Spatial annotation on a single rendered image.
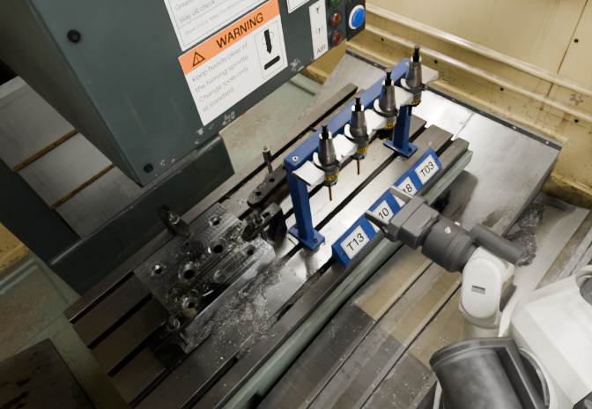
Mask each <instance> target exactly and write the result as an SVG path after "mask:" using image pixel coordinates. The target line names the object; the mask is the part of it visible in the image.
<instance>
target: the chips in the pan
mask: <svg viewBox="0 0 592 409"><path fill-rule="evenodd" d="M547 208H550V207H548V206H546V205H544V204H543V203H540V204H539V203H531V205H529V206H528V208H526V210H525V212H524V213H523V214H522V215H521V217H520V218H519V220H518V221H517V222H516V224H518V226H519V227H520V228H523V227H536V226H537V227H540V225H541V224H542V221H543V214H544V209H547ZM547 210H548V209H547ZM507 237H508V239H507V240H509V241H510V242H512V243H514V244H515V245H517V246H519V247H520V248H522V249H525V251H524V254H522V256H521V258H520V260H519V261H518V262H517V263H516V265H515V267H516V268H518V267H522V266H524V268H525V266H529V265H531V264H532V263H533V261H532V260H533V259H534V257H536V256H537V255H536V254H535V253H536V247H537V245H536V241H535V239H536V237H537V234H535V233H534V232H532V231H531V232H529V231H526V229H525V230H524V229H522V230H520V231H517V232H516V231H515V232H514V234H509V235H507ZM524 268H522V269H524Z"/></svg>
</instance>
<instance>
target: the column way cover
mask: <svg viewBox="0 0 592 409"><path fill-rule="evenodd" d="M197 154H198V151H197V149H195V150H194V151H193V152H191V153H190V154H188V155H187V156H186V157H184V158H183V159H182V160H180V161H178V162H177V163H176V164H174V165H173V166H172V167H170V168H169V169H168V170H167V171H166V172H164V173H163V174H161V175H160V176H158V177H157V178H156V179H154V180H153V181H152V182H150V183H149V184H147V185H146V186H144V187H143V188H142V189H141V188H140V187H139V186H138V185H137V184H136V183H135V182H134V181H132V180H130V178H129V177H128V176H126V175H125V174H124V173H123V172H122V171H121V170H120V169H119V168H118V167H117V166H116V165H114V164H113V163H112V162H111V161H110V160H109V159H108V158H107V157H106V156H105V155H104V154H103V153H101V152H100V151H99V150H98V149H97V148H96V147H95V146H94V145H93V144H92V143H91V142H89V141H88V140H87V139H86V138H85V137H84V136H83V135H82V134H81V133H80V132H79V131H78V130H76V129H75V128H74V127H73V126H72V125H71V124H70V123H69V122H68V121H67V120H66V119H64V118H63V117H62V116H61V115H60V114H59V113H58V112H57V111H56V110H55V109H54V108H52V107H51V106H50V105H49V104H48V103H47V102H46V101H45V100H44V99H43V98H42V97H41V96H40V95H39V94H37V92H35V91H34V89H33V88H32V87H31V86H30V85H28V84H27V83H26V82H25V81H24V80H23V79H22V78H21V77H20V76H17V77H15V78H13V79H11V80H10V81H8V82H6V83H4V84H2V85H0V158H1V159H2V160H3V161H4V162H5V163H6V165H7V166H8V167H9V168H10V169H11V170H12V171H13V172H15V171H17V172H18V173H19V174H20V175H21V176H22V177H23V178H24V180H25V181H26V182H27V183H28V184H29V185H30V186H31V187H32V188H33V190H34V191H35V192H36V193H37V194H38V195H39V196H40V197H41V198H42V199H43V200H44V202H45V203H46V204H47V205H48V206H49V207H50V208H51V209H53V208H55V210H56V211H57V212H58V213H59V214H60V215H61V216H62V217H63V219H64V220H65V221H66V222H67V223H68V224H69V225H70V226H71V227H72V229H73V230H74V231H75V232H76V233H77V234H78V235H79V236H80V237H81V239H85V238H86V236H88V235H89V234H91V233H92V232H93V231H95V230H96V229H97V228H99V227H100V226H102V225H103V224H105V223H106V222H107V221H109V220H110V219H112V218H113V217H114V216H115V215H116V214H117V213H119V212H120V211H122V210H123V209H124V208H126V207H127V206H128V205H130V204H131V203H133V202H134V201H135V200H137V199H138V198H139V197H141V196H142V195H143V194H144V193H146V192H147V191H148V190H150V189H151V188H153V187H154V186H155V185H156V184H158V183H159V182H161V181H162V180H163V179H165V178H166V177H167V176H169V175H170V174H172V173H173V172H174V171H175V170H176V169H178V168H179V167H181V166H182V165H184V164H185V163H186V162H188V161H189V160H191V159H192V158H193V157H195V156H196V155H197Z"/></svg>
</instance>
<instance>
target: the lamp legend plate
mask: <svg viewBox="0 0 592 409"><path fill-rule="evenodd" d="M309 12H310V21H311V31H312V40H313V50H314V59H317V58H318V57H319V56H321V55H322V54H324V53H325V52H326V51H328V40H327V27H326V13H325V0H320V1H318V2H317V3H315V4H313V5H312V6H310V7H309Z"/></svg>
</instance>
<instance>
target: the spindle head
mask: <svg viewBox="0 0 592 409"><path fill-rule="evenodd" d="M269 1H270V0H264V1H263V2H261V3H260V4H258V5H257V6H255V7H254V8H252V9H250V10H249V11H247V12H245V13H243V14H242V15H240V16H239V17H238V18H236V19H234V20H232V21H231V22H229V23H228V24H226V25H224V26H222V27H221V28H219V29H218V30H217V31H215V32H214V33H211V34H210V35H208V36H207V37H205V38H203V39H202V40H200V41H199V42H197V43H196V44H194V45H192V46H191V47H189V48H187V49H185V50H184V51H182V49H181V45H180V43H179V40H178V38H177V35H176V32H175V30H174V26H173V23H172V20H171V18H170V16H169V13H168V10H167V7H166V4H165V1H164V0H0V59H1V60H2V61H3V62H4V63H6V64H7V65H8V66H9V67H10V68H11V69H12V70H13V71H14V72H15V73H16V74H18V75H19V76H20V77H21V78H22V79H23V80H24V81H25V82H26V83H27V84H28V85H30V86H31V87H32V88H33V89H34V91H35V92H37V94H39V95H40V96H41V97H42V98H43V99H44V100H45V101H46V102H47V103H48V104H49V105H50V106H51V107H52V108H54V109H55V110H56V111H57V112H58V113H59V114H60V115H61V116H62V117H63V118H64V119H66V120H67V121H68V122H69V123H70V124H71V125H72V126H73V127H74V128H75V129H76V130H78V131H79V132H80V133H81V134H82V135H83V136H84V137H85V138H86V139H87V140H88V141H89V142H91V143H92V144H93V145H94V146H95V147H96V148H97V149H98V150H99V151H100V152H101V153H103V154H104V155H105V156H106V157H107V158H108V159H109V160H110V161H111V162H112V163H113V164H114V165H116V166H117V167H118V168H119V169H120V170H121V171H122V172H123V173H124V174H125V175H126V176H128V177H129V178H130V180H132V181H134V182H135V183H136V184H137V185H138V186H139V187H140V188H141V189H142V188H143V187H144V186H146V185H147V184H149V183H150V182H152V181H153V180H154V179H156V178H157V177H158V176H160V175H161V174H163V173H164V172H166V171H167V170H168V169H169V168H170V167H172V166H173V165H174V164H176V163H177V162H178V161H180V160H182V159H183V158H184V157H186V156H187V155H188V154H190V153H191V152H193V151H194V150H195V149H196V148H197V147H199V146H200V145H202V144H203V143H204V142H206V141H207V140H208V139H210V138H211V137H213V136H214V135H216V134H217V133H218V132H220V131H221V130H223V129H224V128H225V127H226V126H227V125H228V124H230V123H232V122H233V121H234V120H236V119H237V118H238V117H240V116H241V115H243V114H244V113H245V112H247V111H248V110H249V109H251V108H252V107H253V106H254V105H256V104H257V103H258V102H260V101H261V100H263V99H264V98H265V97H267V96H268V95H270V94H271V93H273V92H274V91H275V90H277V89H278V88H279V87H280V86H281V85H283V84H284V83H286V82H287V81H288V80H290V79H291V78H293V77H294V76H295V75H297V74H298V73H299V72H301V71H303V70H304V69H305V68H306V67H308V65H310V64H311V63H313V62H314V61H315V60H317V59H318V58H320V57H321V56H319V57H318V58H317V59H314V50H313V40H312V31H311V21H310V12H309V7H310V6H312V5H313V4H315V3H317V2H318V1H320V0H308V1H307V2H305V3H304V4H303V5H301V6H299V7H298V8H296V9H295V10H293V11H291V12H290V13H288V9H287V2H286V0H277V3H278V9H279V15H280V20H281V26H282V32H283V38H284V44H285V54H286V61H287V66H286V67H285V68H284V69H282V70H281V71H280V72H278V73H277V74H276V75H274V76H273V77H272V78H270V79H268V80H267V81H266V82H264V83H263V84H261V85H260V86H258V87H257V88H256V89H255V90H254V91H252V92H251V93H249V94H248V95H246V96H245V97H244V98H242V99H241V100H239V101H238V102H236V103H235V104H233V105H232V106H231V107H230V108H228V109H227V110H226V111H224V112H223V113H221V114H220V115H218V116H217V117H216V118H214V119H213V120H211V121H210V122H209V123H207V124H205V125H203V122H202V119H201V117H200V115H199V112H198V109H197V107H196V103H195V101H194V98H193V95H192V93H191V91H190V88H189V84H188V81H187V79H186V77H185V74H184V72H183V69H182V67H181V63H180V60H179V57H180V56H182V55H184V54H185V53H187V52H189V51H190V50H191V49H193V48H195V47H196V46H198V45H199V44H201V43H203V42H204V41H206V40H208V39H210V38H211V37H212V36H213V35H215V34H217V33H219V32H220V31H222V30H224V29H225V28H227V27H228V26H230V25H231V24H233V23H234V22H236V21H238V20H239V19H241V18H243V17H245V16H246V15H248V14H249V13H250V12H252V11H254V10H255V9H257V8H259V7H260V6H262V5H263V4H266V3H267V2H269ZM335 10H340V11H341V12H342V20H341V23H340V25H339V26H338V27H337V28H331V27H330V26H329V17H330V15H331V14H332V12H333V11H335ZM325 13H326V27H327V40H328V51H329V50H331V49H332V48H334V47H332V46H331V45H330V37H331V35H332V34H333V32H334V31H336V30H337V29H340V30H342V32H343V39H342V41H343V40H344V39H345V38H347V37H346V6H345V0H341V1H340V3H339V5H338V7H336V8H335V9H331V8H329V6H328V0H325ZM328 51H326V52H325V53H327V52H328ZM325 53H324V54H325ZM324 54H322V56H323V55H324Z"/></svg>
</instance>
